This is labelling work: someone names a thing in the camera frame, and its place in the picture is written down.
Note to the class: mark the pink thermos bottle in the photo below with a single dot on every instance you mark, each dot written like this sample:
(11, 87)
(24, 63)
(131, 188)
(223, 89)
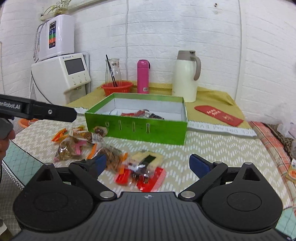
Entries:
(143, 67)

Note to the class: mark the red clear snack pack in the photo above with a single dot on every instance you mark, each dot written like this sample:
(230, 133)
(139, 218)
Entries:
(147, 177)

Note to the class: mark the white water dispenser machine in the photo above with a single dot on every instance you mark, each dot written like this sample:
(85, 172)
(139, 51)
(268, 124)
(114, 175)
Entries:
(61, 80)

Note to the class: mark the black chopsticks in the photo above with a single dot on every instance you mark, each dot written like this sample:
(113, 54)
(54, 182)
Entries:
(111, 72)

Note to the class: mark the orange plastic basin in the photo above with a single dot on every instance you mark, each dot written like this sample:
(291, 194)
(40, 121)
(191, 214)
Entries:
(24, 123)

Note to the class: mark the cream thermal jug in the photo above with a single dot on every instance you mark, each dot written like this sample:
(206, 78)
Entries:
(187, 71)

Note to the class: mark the red plastic basket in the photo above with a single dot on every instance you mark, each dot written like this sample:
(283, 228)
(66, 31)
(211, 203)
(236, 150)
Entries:
(121, 87)

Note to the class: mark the yellow cake snack pack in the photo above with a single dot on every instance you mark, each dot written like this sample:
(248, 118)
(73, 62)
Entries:
(146, 159)

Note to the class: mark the yellow green tablecloth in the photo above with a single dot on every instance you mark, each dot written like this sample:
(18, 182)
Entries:
(217, 99)

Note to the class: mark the red envelope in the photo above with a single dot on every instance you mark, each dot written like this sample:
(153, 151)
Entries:
(219, 115)

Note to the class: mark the orange yellow snack pack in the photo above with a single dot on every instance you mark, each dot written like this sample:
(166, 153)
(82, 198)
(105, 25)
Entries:
(64, 133)

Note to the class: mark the pink-edged seed snack pack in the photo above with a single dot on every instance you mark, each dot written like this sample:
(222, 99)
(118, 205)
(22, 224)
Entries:
(69, 148)

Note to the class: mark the orange-edged peanut snack pack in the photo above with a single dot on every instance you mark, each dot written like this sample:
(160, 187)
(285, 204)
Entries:
(114, 156)

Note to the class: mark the chocolate candy in wrapper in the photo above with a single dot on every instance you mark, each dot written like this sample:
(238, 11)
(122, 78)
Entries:
(102, 131)

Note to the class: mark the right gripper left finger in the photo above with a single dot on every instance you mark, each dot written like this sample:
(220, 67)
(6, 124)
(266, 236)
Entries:
(87, 172)

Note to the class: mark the brown snack pack white label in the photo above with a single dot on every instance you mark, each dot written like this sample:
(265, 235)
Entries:
(90, 137)

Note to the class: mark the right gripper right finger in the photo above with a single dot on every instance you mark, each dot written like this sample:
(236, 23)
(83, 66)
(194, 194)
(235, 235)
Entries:
(208, 174)

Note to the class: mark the clear glass carafe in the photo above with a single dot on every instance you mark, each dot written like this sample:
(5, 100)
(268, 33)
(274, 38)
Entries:
(115, 65)

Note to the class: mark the red sausage snack pack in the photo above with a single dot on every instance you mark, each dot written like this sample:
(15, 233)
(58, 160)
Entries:
(139, 113)

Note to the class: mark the green cardboard box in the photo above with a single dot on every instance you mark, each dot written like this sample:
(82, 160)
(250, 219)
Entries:
(165, 120)

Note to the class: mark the person's left hand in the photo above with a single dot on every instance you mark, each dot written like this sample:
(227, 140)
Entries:
(4, 144)

